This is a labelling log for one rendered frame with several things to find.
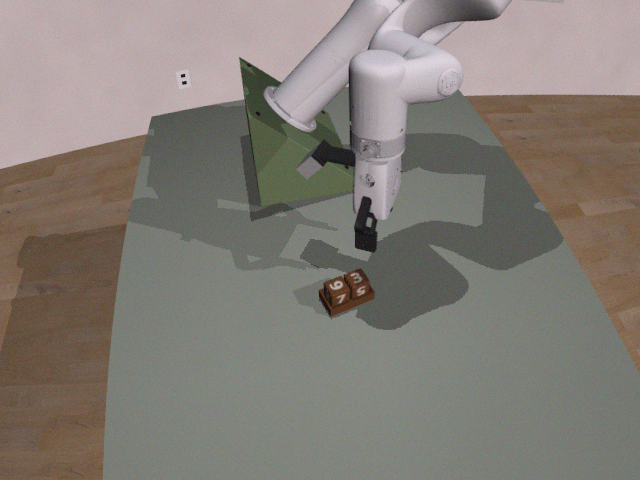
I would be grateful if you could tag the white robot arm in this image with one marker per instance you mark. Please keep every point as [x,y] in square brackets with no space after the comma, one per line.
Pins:
[382,84]

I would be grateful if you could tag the brown wooden number cube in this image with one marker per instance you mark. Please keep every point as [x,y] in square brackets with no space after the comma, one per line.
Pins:
[358,283]
[336,291]

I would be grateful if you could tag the brown wooden tray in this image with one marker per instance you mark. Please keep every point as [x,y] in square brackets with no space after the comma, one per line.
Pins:
[348,304]

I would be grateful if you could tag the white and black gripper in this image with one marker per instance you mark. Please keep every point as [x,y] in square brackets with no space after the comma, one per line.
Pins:
[376,181]

